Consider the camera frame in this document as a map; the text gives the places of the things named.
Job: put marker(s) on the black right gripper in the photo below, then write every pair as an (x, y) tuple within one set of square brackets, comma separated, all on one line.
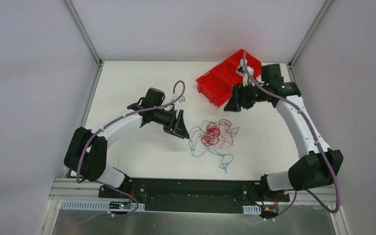
[(244, 97)]

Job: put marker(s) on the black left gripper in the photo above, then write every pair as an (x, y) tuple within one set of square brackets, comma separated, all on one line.
[(174, 122)]

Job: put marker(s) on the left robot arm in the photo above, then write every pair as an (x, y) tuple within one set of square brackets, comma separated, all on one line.
[(87, 151)]

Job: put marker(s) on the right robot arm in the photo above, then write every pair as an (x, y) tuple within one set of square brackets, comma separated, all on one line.
[(318, 163)]

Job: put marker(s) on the red plastic bin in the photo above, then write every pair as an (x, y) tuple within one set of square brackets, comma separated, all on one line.
[(216, 84)]

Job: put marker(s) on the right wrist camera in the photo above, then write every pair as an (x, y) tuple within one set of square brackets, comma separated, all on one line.
[(245, 71)]

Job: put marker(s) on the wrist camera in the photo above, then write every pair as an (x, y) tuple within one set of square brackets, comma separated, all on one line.
[(177, 99), (245, 71)]

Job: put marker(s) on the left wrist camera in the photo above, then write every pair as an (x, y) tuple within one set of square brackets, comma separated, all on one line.
[(177, 99)]

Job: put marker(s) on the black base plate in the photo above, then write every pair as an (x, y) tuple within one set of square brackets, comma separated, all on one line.
[(207, 196)]

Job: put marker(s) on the aluminium frame rail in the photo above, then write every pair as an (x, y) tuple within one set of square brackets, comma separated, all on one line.
[(142, 189)]

